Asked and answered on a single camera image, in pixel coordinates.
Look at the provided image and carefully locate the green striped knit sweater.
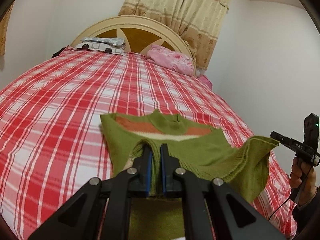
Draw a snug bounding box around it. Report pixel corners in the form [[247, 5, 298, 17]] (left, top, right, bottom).
[[100, 110, 278, 239]]

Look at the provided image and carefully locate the person's right hand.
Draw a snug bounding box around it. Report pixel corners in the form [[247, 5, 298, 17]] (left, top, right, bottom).
[[290, 157, 317, 206]]

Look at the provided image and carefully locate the red plaid bed sheet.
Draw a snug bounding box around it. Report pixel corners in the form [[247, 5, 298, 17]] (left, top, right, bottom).
[[0, 48, 298, 240]]

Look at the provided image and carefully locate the pink cloth beside bed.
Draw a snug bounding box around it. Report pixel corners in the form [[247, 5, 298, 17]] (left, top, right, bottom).
[[198, 75, 213, 90]]

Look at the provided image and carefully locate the pink floral pillow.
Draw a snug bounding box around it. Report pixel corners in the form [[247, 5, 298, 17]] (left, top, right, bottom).
[[145, 44, 195, 76]]

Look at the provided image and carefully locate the beige curtain behind headboard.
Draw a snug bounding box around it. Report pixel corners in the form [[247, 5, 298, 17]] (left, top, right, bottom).
[[119, 0, 231, 70]]

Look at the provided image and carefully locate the grey white folded bedding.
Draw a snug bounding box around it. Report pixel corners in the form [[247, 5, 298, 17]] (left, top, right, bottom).
[[73, 37, 126, 55]]

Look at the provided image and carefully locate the cream wooden headboard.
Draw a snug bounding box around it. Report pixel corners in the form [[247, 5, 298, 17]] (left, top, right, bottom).
[[71, 15, 196, 76]]

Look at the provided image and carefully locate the beige curtain left window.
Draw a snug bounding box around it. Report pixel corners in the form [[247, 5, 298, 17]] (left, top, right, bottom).
[[0, 4, 14, 56]]

